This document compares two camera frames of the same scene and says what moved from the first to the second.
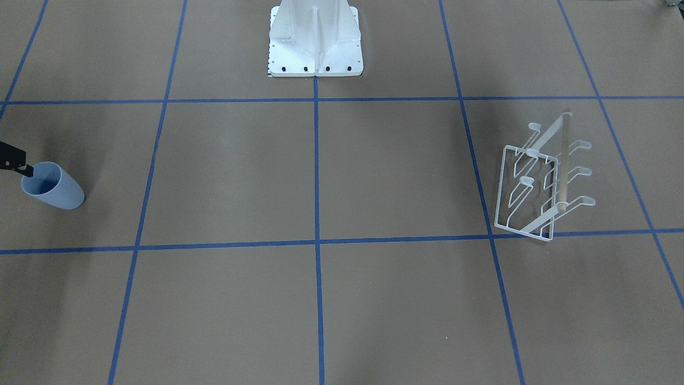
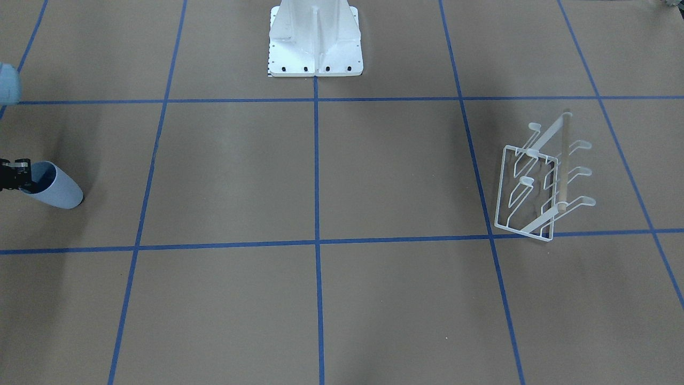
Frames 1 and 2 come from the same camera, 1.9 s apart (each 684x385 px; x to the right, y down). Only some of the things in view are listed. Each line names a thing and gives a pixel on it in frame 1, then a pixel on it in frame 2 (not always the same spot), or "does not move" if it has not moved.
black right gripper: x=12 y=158 -> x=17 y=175
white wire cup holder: x=534 y=184 does not move
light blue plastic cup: x=51 y=183 does not move
